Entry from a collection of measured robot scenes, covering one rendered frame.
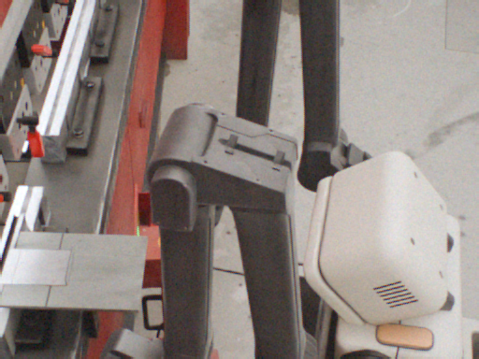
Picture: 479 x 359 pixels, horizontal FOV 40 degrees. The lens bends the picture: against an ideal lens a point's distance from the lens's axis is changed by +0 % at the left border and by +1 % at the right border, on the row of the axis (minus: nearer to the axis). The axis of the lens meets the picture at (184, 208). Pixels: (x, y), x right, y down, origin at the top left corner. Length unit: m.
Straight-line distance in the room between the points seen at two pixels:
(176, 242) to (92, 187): 0.95
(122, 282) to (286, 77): 2.34
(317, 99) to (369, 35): 2.80
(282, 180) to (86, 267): 0.76
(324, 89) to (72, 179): 0.79
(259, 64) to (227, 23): 2.81
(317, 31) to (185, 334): 0.47
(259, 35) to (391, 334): 0.47
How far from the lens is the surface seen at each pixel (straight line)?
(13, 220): 1.41
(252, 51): 1.02
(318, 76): 1.03
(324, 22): 0.98
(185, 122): 0.60
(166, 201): 0.58
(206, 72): 3.45
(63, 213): 1.56
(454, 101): 3.49
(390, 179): 0.93
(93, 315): 1.39
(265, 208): 0.59
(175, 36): 3.46
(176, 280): 0.73
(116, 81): 1.93
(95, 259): 1.30
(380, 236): 0.85
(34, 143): 1.27
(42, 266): 1.30
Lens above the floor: 2.01
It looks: 48 degrees down
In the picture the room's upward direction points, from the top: 1 degrees counter-clockwise
